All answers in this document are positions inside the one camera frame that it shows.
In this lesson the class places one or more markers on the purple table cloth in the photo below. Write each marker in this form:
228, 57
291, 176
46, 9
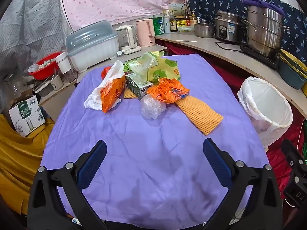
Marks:
144, 148

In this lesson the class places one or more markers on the red plastic basin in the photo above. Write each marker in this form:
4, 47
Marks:
45, 69

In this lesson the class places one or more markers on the dark sauce bottle white label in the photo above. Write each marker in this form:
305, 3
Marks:
173, 24

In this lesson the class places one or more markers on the orange foam net sleeve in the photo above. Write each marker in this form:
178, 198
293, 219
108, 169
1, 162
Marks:
129, 94
201, 115

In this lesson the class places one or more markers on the pink dotted cloth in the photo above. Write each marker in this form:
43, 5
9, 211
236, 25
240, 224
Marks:
120, 0

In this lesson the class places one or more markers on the large steel steamer pot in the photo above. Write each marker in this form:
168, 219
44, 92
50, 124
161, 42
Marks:
263, 31

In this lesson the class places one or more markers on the orange plastic bag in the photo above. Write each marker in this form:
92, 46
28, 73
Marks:
111, 93

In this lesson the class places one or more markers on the yellow plastic basin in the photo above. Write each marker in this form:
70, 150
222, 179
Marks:
291, 60

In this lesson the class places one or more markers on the purple towel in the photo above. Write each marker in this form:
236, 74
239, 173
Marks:
266, 3

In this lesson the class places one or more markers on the clear green plastic bag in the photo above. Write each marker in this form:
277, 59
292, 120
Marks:
144, 67

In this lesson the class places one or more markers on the grey plastic sheet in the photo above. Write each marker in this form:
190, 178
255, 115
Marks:
31, 28

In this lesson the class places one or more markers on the floral cardboard box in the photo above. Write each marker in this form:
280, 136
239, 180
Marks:
26, 115

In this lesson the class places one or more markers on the milk carton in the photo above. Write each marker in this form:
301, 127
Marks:
138, 86

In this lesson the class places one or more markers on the orange wrapper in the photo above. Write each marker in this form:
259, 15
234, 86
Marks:
165, 91

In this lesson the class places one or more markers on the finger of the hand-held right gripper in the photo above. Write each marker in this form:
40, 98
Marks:
293, 160

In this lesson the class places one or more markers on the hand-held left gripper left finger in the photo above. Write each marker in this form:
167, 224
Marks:
92, 165

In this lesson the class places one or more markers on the black induction cooker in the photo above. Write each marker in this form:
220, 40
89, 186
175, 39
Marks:
261, 57

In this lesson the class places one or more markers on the yellow cloth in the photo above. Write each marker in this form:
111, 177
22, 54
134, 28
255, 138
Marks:
19, 158

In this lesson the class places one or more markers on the white lined trash bin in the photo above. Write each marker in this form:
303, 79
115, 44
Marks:
263, 100

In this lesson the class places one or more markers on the green tin can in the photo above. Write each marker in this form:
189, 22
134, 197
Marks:
158, 26

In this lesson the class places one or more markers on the beige side cabinet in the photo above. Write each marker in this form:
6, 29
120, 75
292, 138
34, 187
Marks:
105, 63

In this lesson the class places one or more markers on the pink electric kettle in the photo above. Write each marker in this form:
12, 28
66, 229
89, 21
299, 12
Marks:
145, 32

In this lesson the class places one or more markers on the yellow green packet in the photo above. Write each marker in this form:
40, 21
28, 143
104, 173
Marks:
170, 67

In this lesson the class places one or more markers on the dark bottle red label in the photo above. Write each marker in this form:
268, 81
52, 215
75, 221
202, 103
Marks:
187, 18

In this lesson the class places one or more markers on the white cup with dark base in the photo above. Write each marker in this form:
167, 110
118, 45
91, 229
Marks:
64, 67

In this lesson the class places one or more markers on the white printed box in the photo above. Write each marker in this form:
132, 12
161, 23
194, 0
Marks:
176, 9

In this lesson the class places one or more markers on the white power plug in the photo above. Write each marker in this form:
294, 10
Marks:
120, 53

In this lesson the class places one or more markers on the teal plastic basin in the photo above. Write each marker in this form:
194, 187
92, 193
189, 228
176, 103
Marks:
290, 76

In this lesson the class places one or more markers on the glass electric kettle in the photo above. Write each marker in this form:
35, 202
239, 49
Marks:
126, 38

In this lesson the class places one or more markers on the red cloth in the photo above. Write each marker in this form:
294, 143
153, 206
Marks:
275, 163

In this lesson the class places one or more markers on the small steel pot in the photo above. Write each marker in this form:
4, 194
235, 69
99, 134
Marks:
203, 30

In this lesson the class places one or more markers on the curved wooden countertop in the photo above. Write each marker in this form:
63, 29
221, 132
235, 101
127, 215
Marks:
227, 57

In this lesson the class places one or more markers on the dish box with blue lid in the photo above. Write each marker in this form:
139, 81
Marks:
93, 50

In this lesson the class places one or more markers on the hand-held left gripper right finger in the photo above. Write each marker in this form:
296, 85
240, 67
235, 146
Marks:
217, 165

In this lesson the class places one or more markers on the steel rice cooker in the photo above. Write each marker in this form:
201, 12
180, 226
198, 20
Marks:
227, 28

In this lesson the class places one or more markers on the clear plastic wrap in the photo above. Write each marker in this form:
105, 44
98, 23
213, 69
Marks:
152, 106

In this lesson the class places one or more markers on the clear food container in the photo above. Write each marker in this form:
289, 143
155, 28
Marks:
186, 29

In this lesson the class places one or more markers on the amber bottle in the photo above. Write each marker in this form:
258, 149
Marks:
193, 19

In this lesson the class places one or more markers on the navy patterned cloth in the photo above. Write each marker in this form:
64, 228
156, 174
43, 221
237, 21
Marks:
211, 2

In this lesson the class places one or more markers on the white ceramic mug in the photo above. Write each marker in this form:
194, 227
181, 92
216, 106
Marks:
57, 82

